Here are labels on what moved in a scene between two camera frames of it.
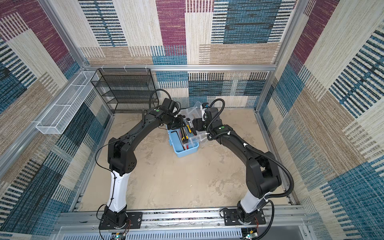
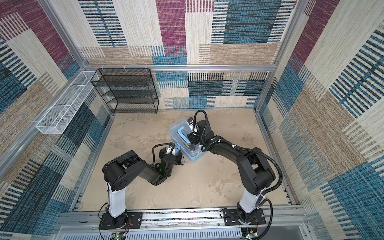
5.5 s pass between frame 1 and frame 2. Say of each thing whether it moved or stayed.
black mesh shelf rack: stayed
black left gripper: moved
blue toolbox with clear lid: moved
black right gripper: moved
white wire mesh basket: stayed
